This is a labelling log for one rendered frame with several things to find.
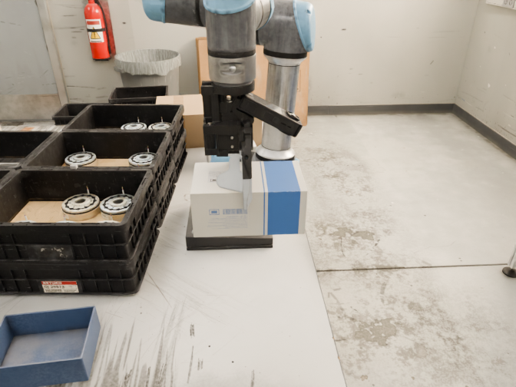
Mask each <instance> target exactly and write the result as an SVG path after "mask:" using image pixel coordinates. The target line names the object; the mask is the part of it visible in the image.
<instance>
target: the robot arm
mask: <svg viewBox="0 0 516 387"><path fill-rule="evenodd" d="M142 5H143V9H144V12H145V14H146V16H147V17H148V18H149V19H150V20H152V21H156V22H163V23H164V24H166V23H171V24H179V25H187V26H194V27H198V28H205V29H206V31H207V54H208V67H209V79H210V80H211V81H202V85H201V95H202V97H203V140H204V150H205V156H210V155H211V161H210V162H211V163H216V162H229V169H228V170H227V171H225V172H223V173H222V174H220V175H218V176H217V186H218V187H220V188H223V189H227V190H233V191H236V192H240V193H243V209H244V210H247V208H248V206H249V205H250V202H251V200H252V199H253V197H252V161H285V160H297V161H299V159H297V158H296V157H295V151H294V149H292V148H291V140H292V137H296V136H297V135H298V133H299V132H300V130H301V129H302V127H303V125H302V123H301V121H300V119H299V117H298V116H297V115H296V114H295V106H296V94H297V88H298V80H299V68H300V64H301V63H302V62H303V61H304V60H305V59H306V58H307V52H311V51H313V49H314V45H315V38H316V16H315V10H314V7H313V5H312V4H311V3H309V2H303V1H298V0H142ZM256 45H261V46H263V55H264V56H265V57H266V59H267V60H268V69H267V79H266V97H265V100H264V99H262V98H261V97H259V96H257V95H255V94H253V93H251V92H253V91H254V90H255V80H254V79H255V78H256ZM227 95H229V97H228V96H227ZM254 117H256V118H257V119H259V120H261V121H263V135H262V144H261V145H259V146H258V147H257V148H256V152H255V151H253V122H254ZM208 123H209V124H208ZM240 162H242V172H240Z"/></svg>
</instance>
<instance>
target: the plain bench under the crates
mask: <svg viewBox="0 0 516 387"><path fill-rule="evenodd" d="M186 152H187V153H188V154H187V158H186V160H185V162H184V166H183V169H182V171H181V173H180V177H179V180H178V182H177V183H175V185H176V188H175V191H174V195H173V196H172V199H171V202H170V206H169V208H168V210H167V214H166V217H165V219H164V222H163V225H162V227H160V228H157V229H158V230H159V231H160V234H159V236H158V238H157V242H156V245H155V247H154V251H153V253H152V256H151V258H150V262H149V264H148V267H147V271H146V273H145V275H144V279H143V282H142V284H141V287H140V290H139V291H138V292H137V293H135V294H132V295H92V294H0V323H1V321H2V319H3V317H4V315H9V314H17V313H31V312H39V311H47V310H54V309H69V308H76V307H84V306H95V307H96V310H97V314H98V318H99V322H100V325H101V329H100V333H99V337H98V343H97V347H96V350H95V354H94V360H93V364H92V367H91V374H90V378H89V380H88V381H83V382H70V383H64V384H57V385H46V386H39V387H347V384H346V379H345V376H344V372H343V370H342V364H341V361H340V357H339V353H338V349H337V346H336V341H335V338H334V335H333V332H332V327H331V323H330V321H329V315H328V312H327V309H326V304H325V300H324V298H323V292H322V289H321V286H320V283H319V277H318V274H317V272H316V266H315V263H314V260H313V255H312V251H311V249H310V245H309V240H308V237H307V234H306V228H305V234H283V235H273V248H256V249H232V250H187V245H186V238H185V236H186V232H187V221H188V217H189V211H190V189H191V184H192V179H193V174H194V165H195V163H207V156H205V150H204V147H197V148H186Z"/></svg>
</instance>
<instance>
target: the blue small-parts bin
mask: <svg viewBox="0 0 516 387"><path fill-rule="evenodd" d="M100 329H101V325H100V322H99V318H98V314H97V310H96V307H95V306H84V307H76V308H69V309H54V310H47V311H39V312H31V313H17V314H9V315H4V317H3V319H2V321H1V323H0V387H39V386H46V385H57V384H64V383H70V382H83V381H88V380H89V378H90V374H91V367H92V364H93V360H94V354H95V350H96V347H97V343H98V337H99V333H100Z"/></svg>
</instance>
